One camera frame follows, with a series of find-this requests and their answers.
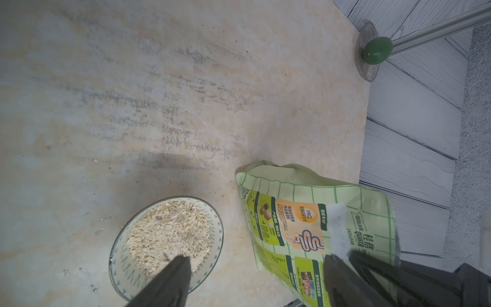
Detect green oats bag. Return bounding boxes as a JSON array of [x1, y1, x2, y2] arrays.
[[236, 161, 400, 306]]

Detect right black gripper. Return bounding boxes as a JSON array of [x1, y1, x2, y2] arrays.
[[323, 251, 490, 306]]

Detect oats in bowl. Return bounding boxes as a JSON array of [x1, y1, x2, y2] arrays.
[[127, 198, 211, 278]]

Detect green avocado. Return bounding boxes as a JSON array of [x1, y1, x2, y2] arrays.
[[362, 37, 393, 65]]

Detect right metal frame post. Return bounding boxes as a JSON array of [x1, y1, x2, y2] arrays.
[[391, 3, 490, 56]]

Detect white patterned breakfast bowl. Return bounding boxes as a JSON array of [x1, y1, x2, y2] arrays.
[[109, 196, 224, 301]]

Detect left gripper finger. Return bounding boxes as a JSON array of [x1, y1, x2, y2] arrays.
[[127, 255, 191, 307]]

